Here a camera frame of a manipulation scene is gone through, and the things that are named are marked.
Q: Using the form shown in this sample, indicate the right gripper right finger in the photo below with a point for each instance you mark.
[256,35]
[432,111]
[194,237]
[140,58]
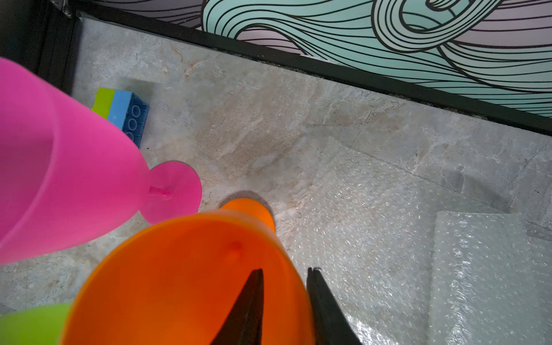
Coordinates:
[330,324]

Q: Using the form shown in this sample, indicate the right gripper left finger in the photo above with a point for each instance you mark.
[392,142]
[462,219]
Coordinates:
[243,324]

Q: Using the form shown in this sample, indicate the orange glass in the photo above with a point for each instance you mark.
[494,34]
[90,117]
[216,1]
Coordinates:
[175,283]

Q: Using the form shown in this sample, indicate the bubble wrap sheet of pink glass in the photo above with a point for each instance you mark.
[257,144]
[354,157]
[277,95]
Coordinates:
[369,227]

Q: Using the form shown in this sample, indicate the green glass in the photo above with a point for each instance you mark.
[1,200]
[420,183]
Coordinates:
[40,325]

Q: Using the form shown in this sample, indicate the pink wine glass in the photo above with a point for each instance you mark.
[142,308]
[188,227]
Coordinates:
[69,176]

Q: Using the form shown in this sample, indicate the bubble wrap sheet of yellow glass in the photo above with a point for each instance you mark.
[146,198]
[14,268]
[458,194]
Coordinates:
[491,281]

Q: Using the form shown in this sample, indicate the green blue small block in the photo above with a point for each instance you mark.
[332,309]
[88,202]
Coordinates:
[124,109]

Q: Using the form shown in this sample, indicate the black case box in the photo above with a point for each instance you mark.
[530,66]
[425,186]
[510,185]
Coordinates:
[43,37]

